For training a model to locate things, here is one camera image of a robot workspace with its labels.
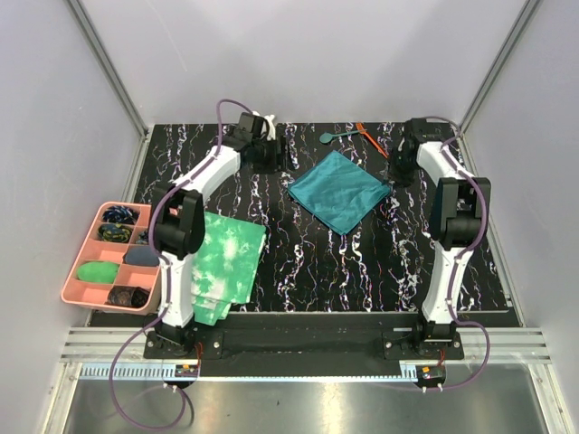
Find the right aluminium frame post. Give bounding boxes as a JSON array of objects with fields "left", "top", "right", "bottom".
[{"left": 460, "top": 0, "right": 542, "bottom": 133}]

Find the dark blue rolled cloth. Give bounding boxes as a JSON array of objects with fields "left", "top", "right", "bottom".
[{"left": 123, "top": 245, "right": 159, "bottom": 267}]

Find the brown patterned rolled cloth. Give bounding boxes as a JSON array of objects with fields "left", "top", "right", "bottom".
[{"left": 107, "top": 286, "right": 150, "bottom": 308}]

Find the purple cable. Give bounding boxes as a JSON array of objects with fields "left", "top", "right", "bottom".
[
  {"left": 375, "top": 116, "right": 492, "bottom": 392},
  {"left": 108, "top": 99, "right": 259, "bottom": 430}
]

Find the aluminium front rail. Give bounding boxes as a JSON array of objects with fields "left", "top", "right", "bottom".
[{"left": 61, "top": 327, "right": 551, "bottom": 382}]

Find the orange plastic fork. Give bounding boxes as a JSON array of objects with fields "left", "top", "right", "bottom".
[{"left": 356, "top": 122, "right": 388, "bottom": 159}]

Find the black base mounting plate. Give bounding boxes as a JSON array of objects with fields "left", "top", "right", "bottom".
[{"left": 88, "top": 310, "right": 467, "bottom": 379}]

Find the left aluminium frame post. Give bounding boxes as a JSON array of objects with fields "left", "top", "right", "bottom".
[{"left": 64, "top": 0, "right": 148, "bottom": 138}]

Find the pink compartment tray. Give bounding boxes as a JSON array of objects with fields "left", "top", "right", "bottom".
[{"left": 61, "top": 202, "right": 160, "bottom": 316}]

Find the green tie-dye cloth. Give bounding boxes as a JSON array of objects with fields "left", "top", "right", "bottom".
[{"left": 191, "top": 212, "right": 266, "bottom": 326}]

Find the blue patterned rolled cloth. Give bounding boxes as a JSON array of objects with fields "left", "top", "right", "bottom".
[{"left": 101, "top": 205, "right": 139, "bottom": 225}]

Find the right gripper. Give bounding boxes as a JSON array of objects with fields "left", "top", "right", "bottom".
[{"left": 381, "top": 146, "right": 417, "bottom": 190}]

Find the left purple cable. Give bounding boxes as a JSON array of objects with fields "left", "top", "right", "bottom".
[{"left": 108, "top": 99, "right": 259, "bottom": 430}]

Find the green rolled cloth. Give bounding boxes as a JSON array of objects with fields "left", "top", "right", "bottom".
[{"left": 77, "top": 261, "right": 119, "bottom": 284}]

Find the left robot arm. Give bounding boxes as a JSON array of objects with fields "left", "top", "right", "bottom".
[{"left": 148, "top": 112, "right": 290, "bottom": 358}]

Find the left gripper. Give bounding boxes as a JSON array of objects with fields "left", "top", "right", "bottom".
[{"left": 252, "top": 136, "right": 295, "bottom": 175}]

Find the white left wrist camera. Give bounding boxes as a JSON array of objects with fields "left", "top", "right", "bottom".
[{"left": 251, "top": 110, "right": 277, "bottom": 142}]

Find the teal plastic spoon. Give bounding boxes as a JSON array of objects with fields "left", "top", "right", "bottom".
[{"left": 319, "top": 130, "right": 359, "bottom": 145}]

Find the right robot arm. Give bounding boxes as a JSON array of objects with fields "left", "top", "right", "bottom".
[{"left": 388, "top": 118, "right": 491, "bottom": 359}]

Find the teal satin napkin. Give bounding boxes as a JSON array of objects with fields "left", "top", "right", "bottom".
[{"left": 288, "top": 151, "right": 391, "bottom": 235}]

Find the aluminium frame post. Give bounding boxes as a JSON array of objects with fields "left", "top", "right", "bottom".
[
  {"left": 64, "top": 0, "right": 148, "bottom": 138},
  {"left": 460, "top": 0, "right": 542, "bottom": 133}
]

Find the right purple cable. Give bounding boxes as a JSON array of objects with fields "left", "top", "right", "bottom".
[{"left": 375, "top": 116, "right": 492, "bottom": 392}]

